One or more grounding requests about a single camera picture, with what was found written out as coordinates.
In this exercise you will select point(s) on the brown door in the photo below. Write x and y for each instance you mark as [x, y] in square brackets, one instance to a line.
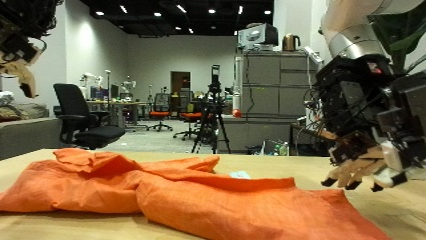
[180, 81]

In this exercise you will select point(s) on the green plastic bottles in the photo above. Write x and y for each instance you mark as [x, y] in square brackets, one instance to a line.
[280, 149]

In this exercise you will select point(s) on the green leafy plant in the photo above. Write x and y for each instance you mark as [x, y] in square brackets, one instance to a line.
[399, 36]

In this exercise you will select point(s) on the black camera tripod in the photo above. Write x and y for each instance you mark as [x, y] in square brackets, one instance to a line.
[212, 123]

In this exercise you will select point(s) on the copper kettle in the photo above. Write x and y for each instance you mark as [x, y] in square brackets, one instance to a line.
[290, 43]

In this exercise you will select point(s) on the dark side table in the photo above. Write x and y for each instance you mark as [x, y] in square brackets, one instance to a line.
[301, 131]

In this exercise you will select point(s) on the grey filing cabinet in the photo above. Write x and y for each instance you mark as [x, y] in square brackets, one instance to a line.
[270, 86]

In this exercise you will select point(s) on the low grey cabinet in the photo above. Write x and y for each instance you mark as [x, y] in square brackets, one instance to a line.
[253, 133]

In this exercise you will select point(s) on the wooden office desk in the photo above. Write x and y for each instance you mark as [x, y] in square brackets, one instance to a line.
[117, 104]

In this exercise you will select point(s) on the black office chair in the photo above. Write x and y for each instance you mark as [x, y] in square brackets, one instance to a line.
[77, 116]

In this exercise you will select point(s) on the brown grey cushion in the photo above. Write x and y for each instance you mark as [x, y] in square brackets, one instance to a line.
[24, 111]

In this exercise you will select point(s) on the orange button shirt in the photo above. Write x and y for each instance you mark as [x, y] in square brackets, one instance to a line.
[190, 196]

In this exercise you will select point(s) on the red ball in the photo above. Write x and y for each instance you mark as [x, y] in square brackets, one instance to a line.
[236, 113]

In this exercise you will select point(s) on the grey sofa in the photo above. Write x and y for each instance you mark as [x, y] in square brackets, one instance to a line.
[27, 136]

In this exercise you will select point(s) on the orange seat office chair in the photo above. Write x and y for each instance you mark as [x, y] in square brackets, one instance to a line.
[190, 116]
[160, 114]

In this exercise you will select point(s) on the silver crumpled bag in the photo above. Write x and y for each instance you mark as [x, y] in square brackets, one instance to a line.
[5, 98]

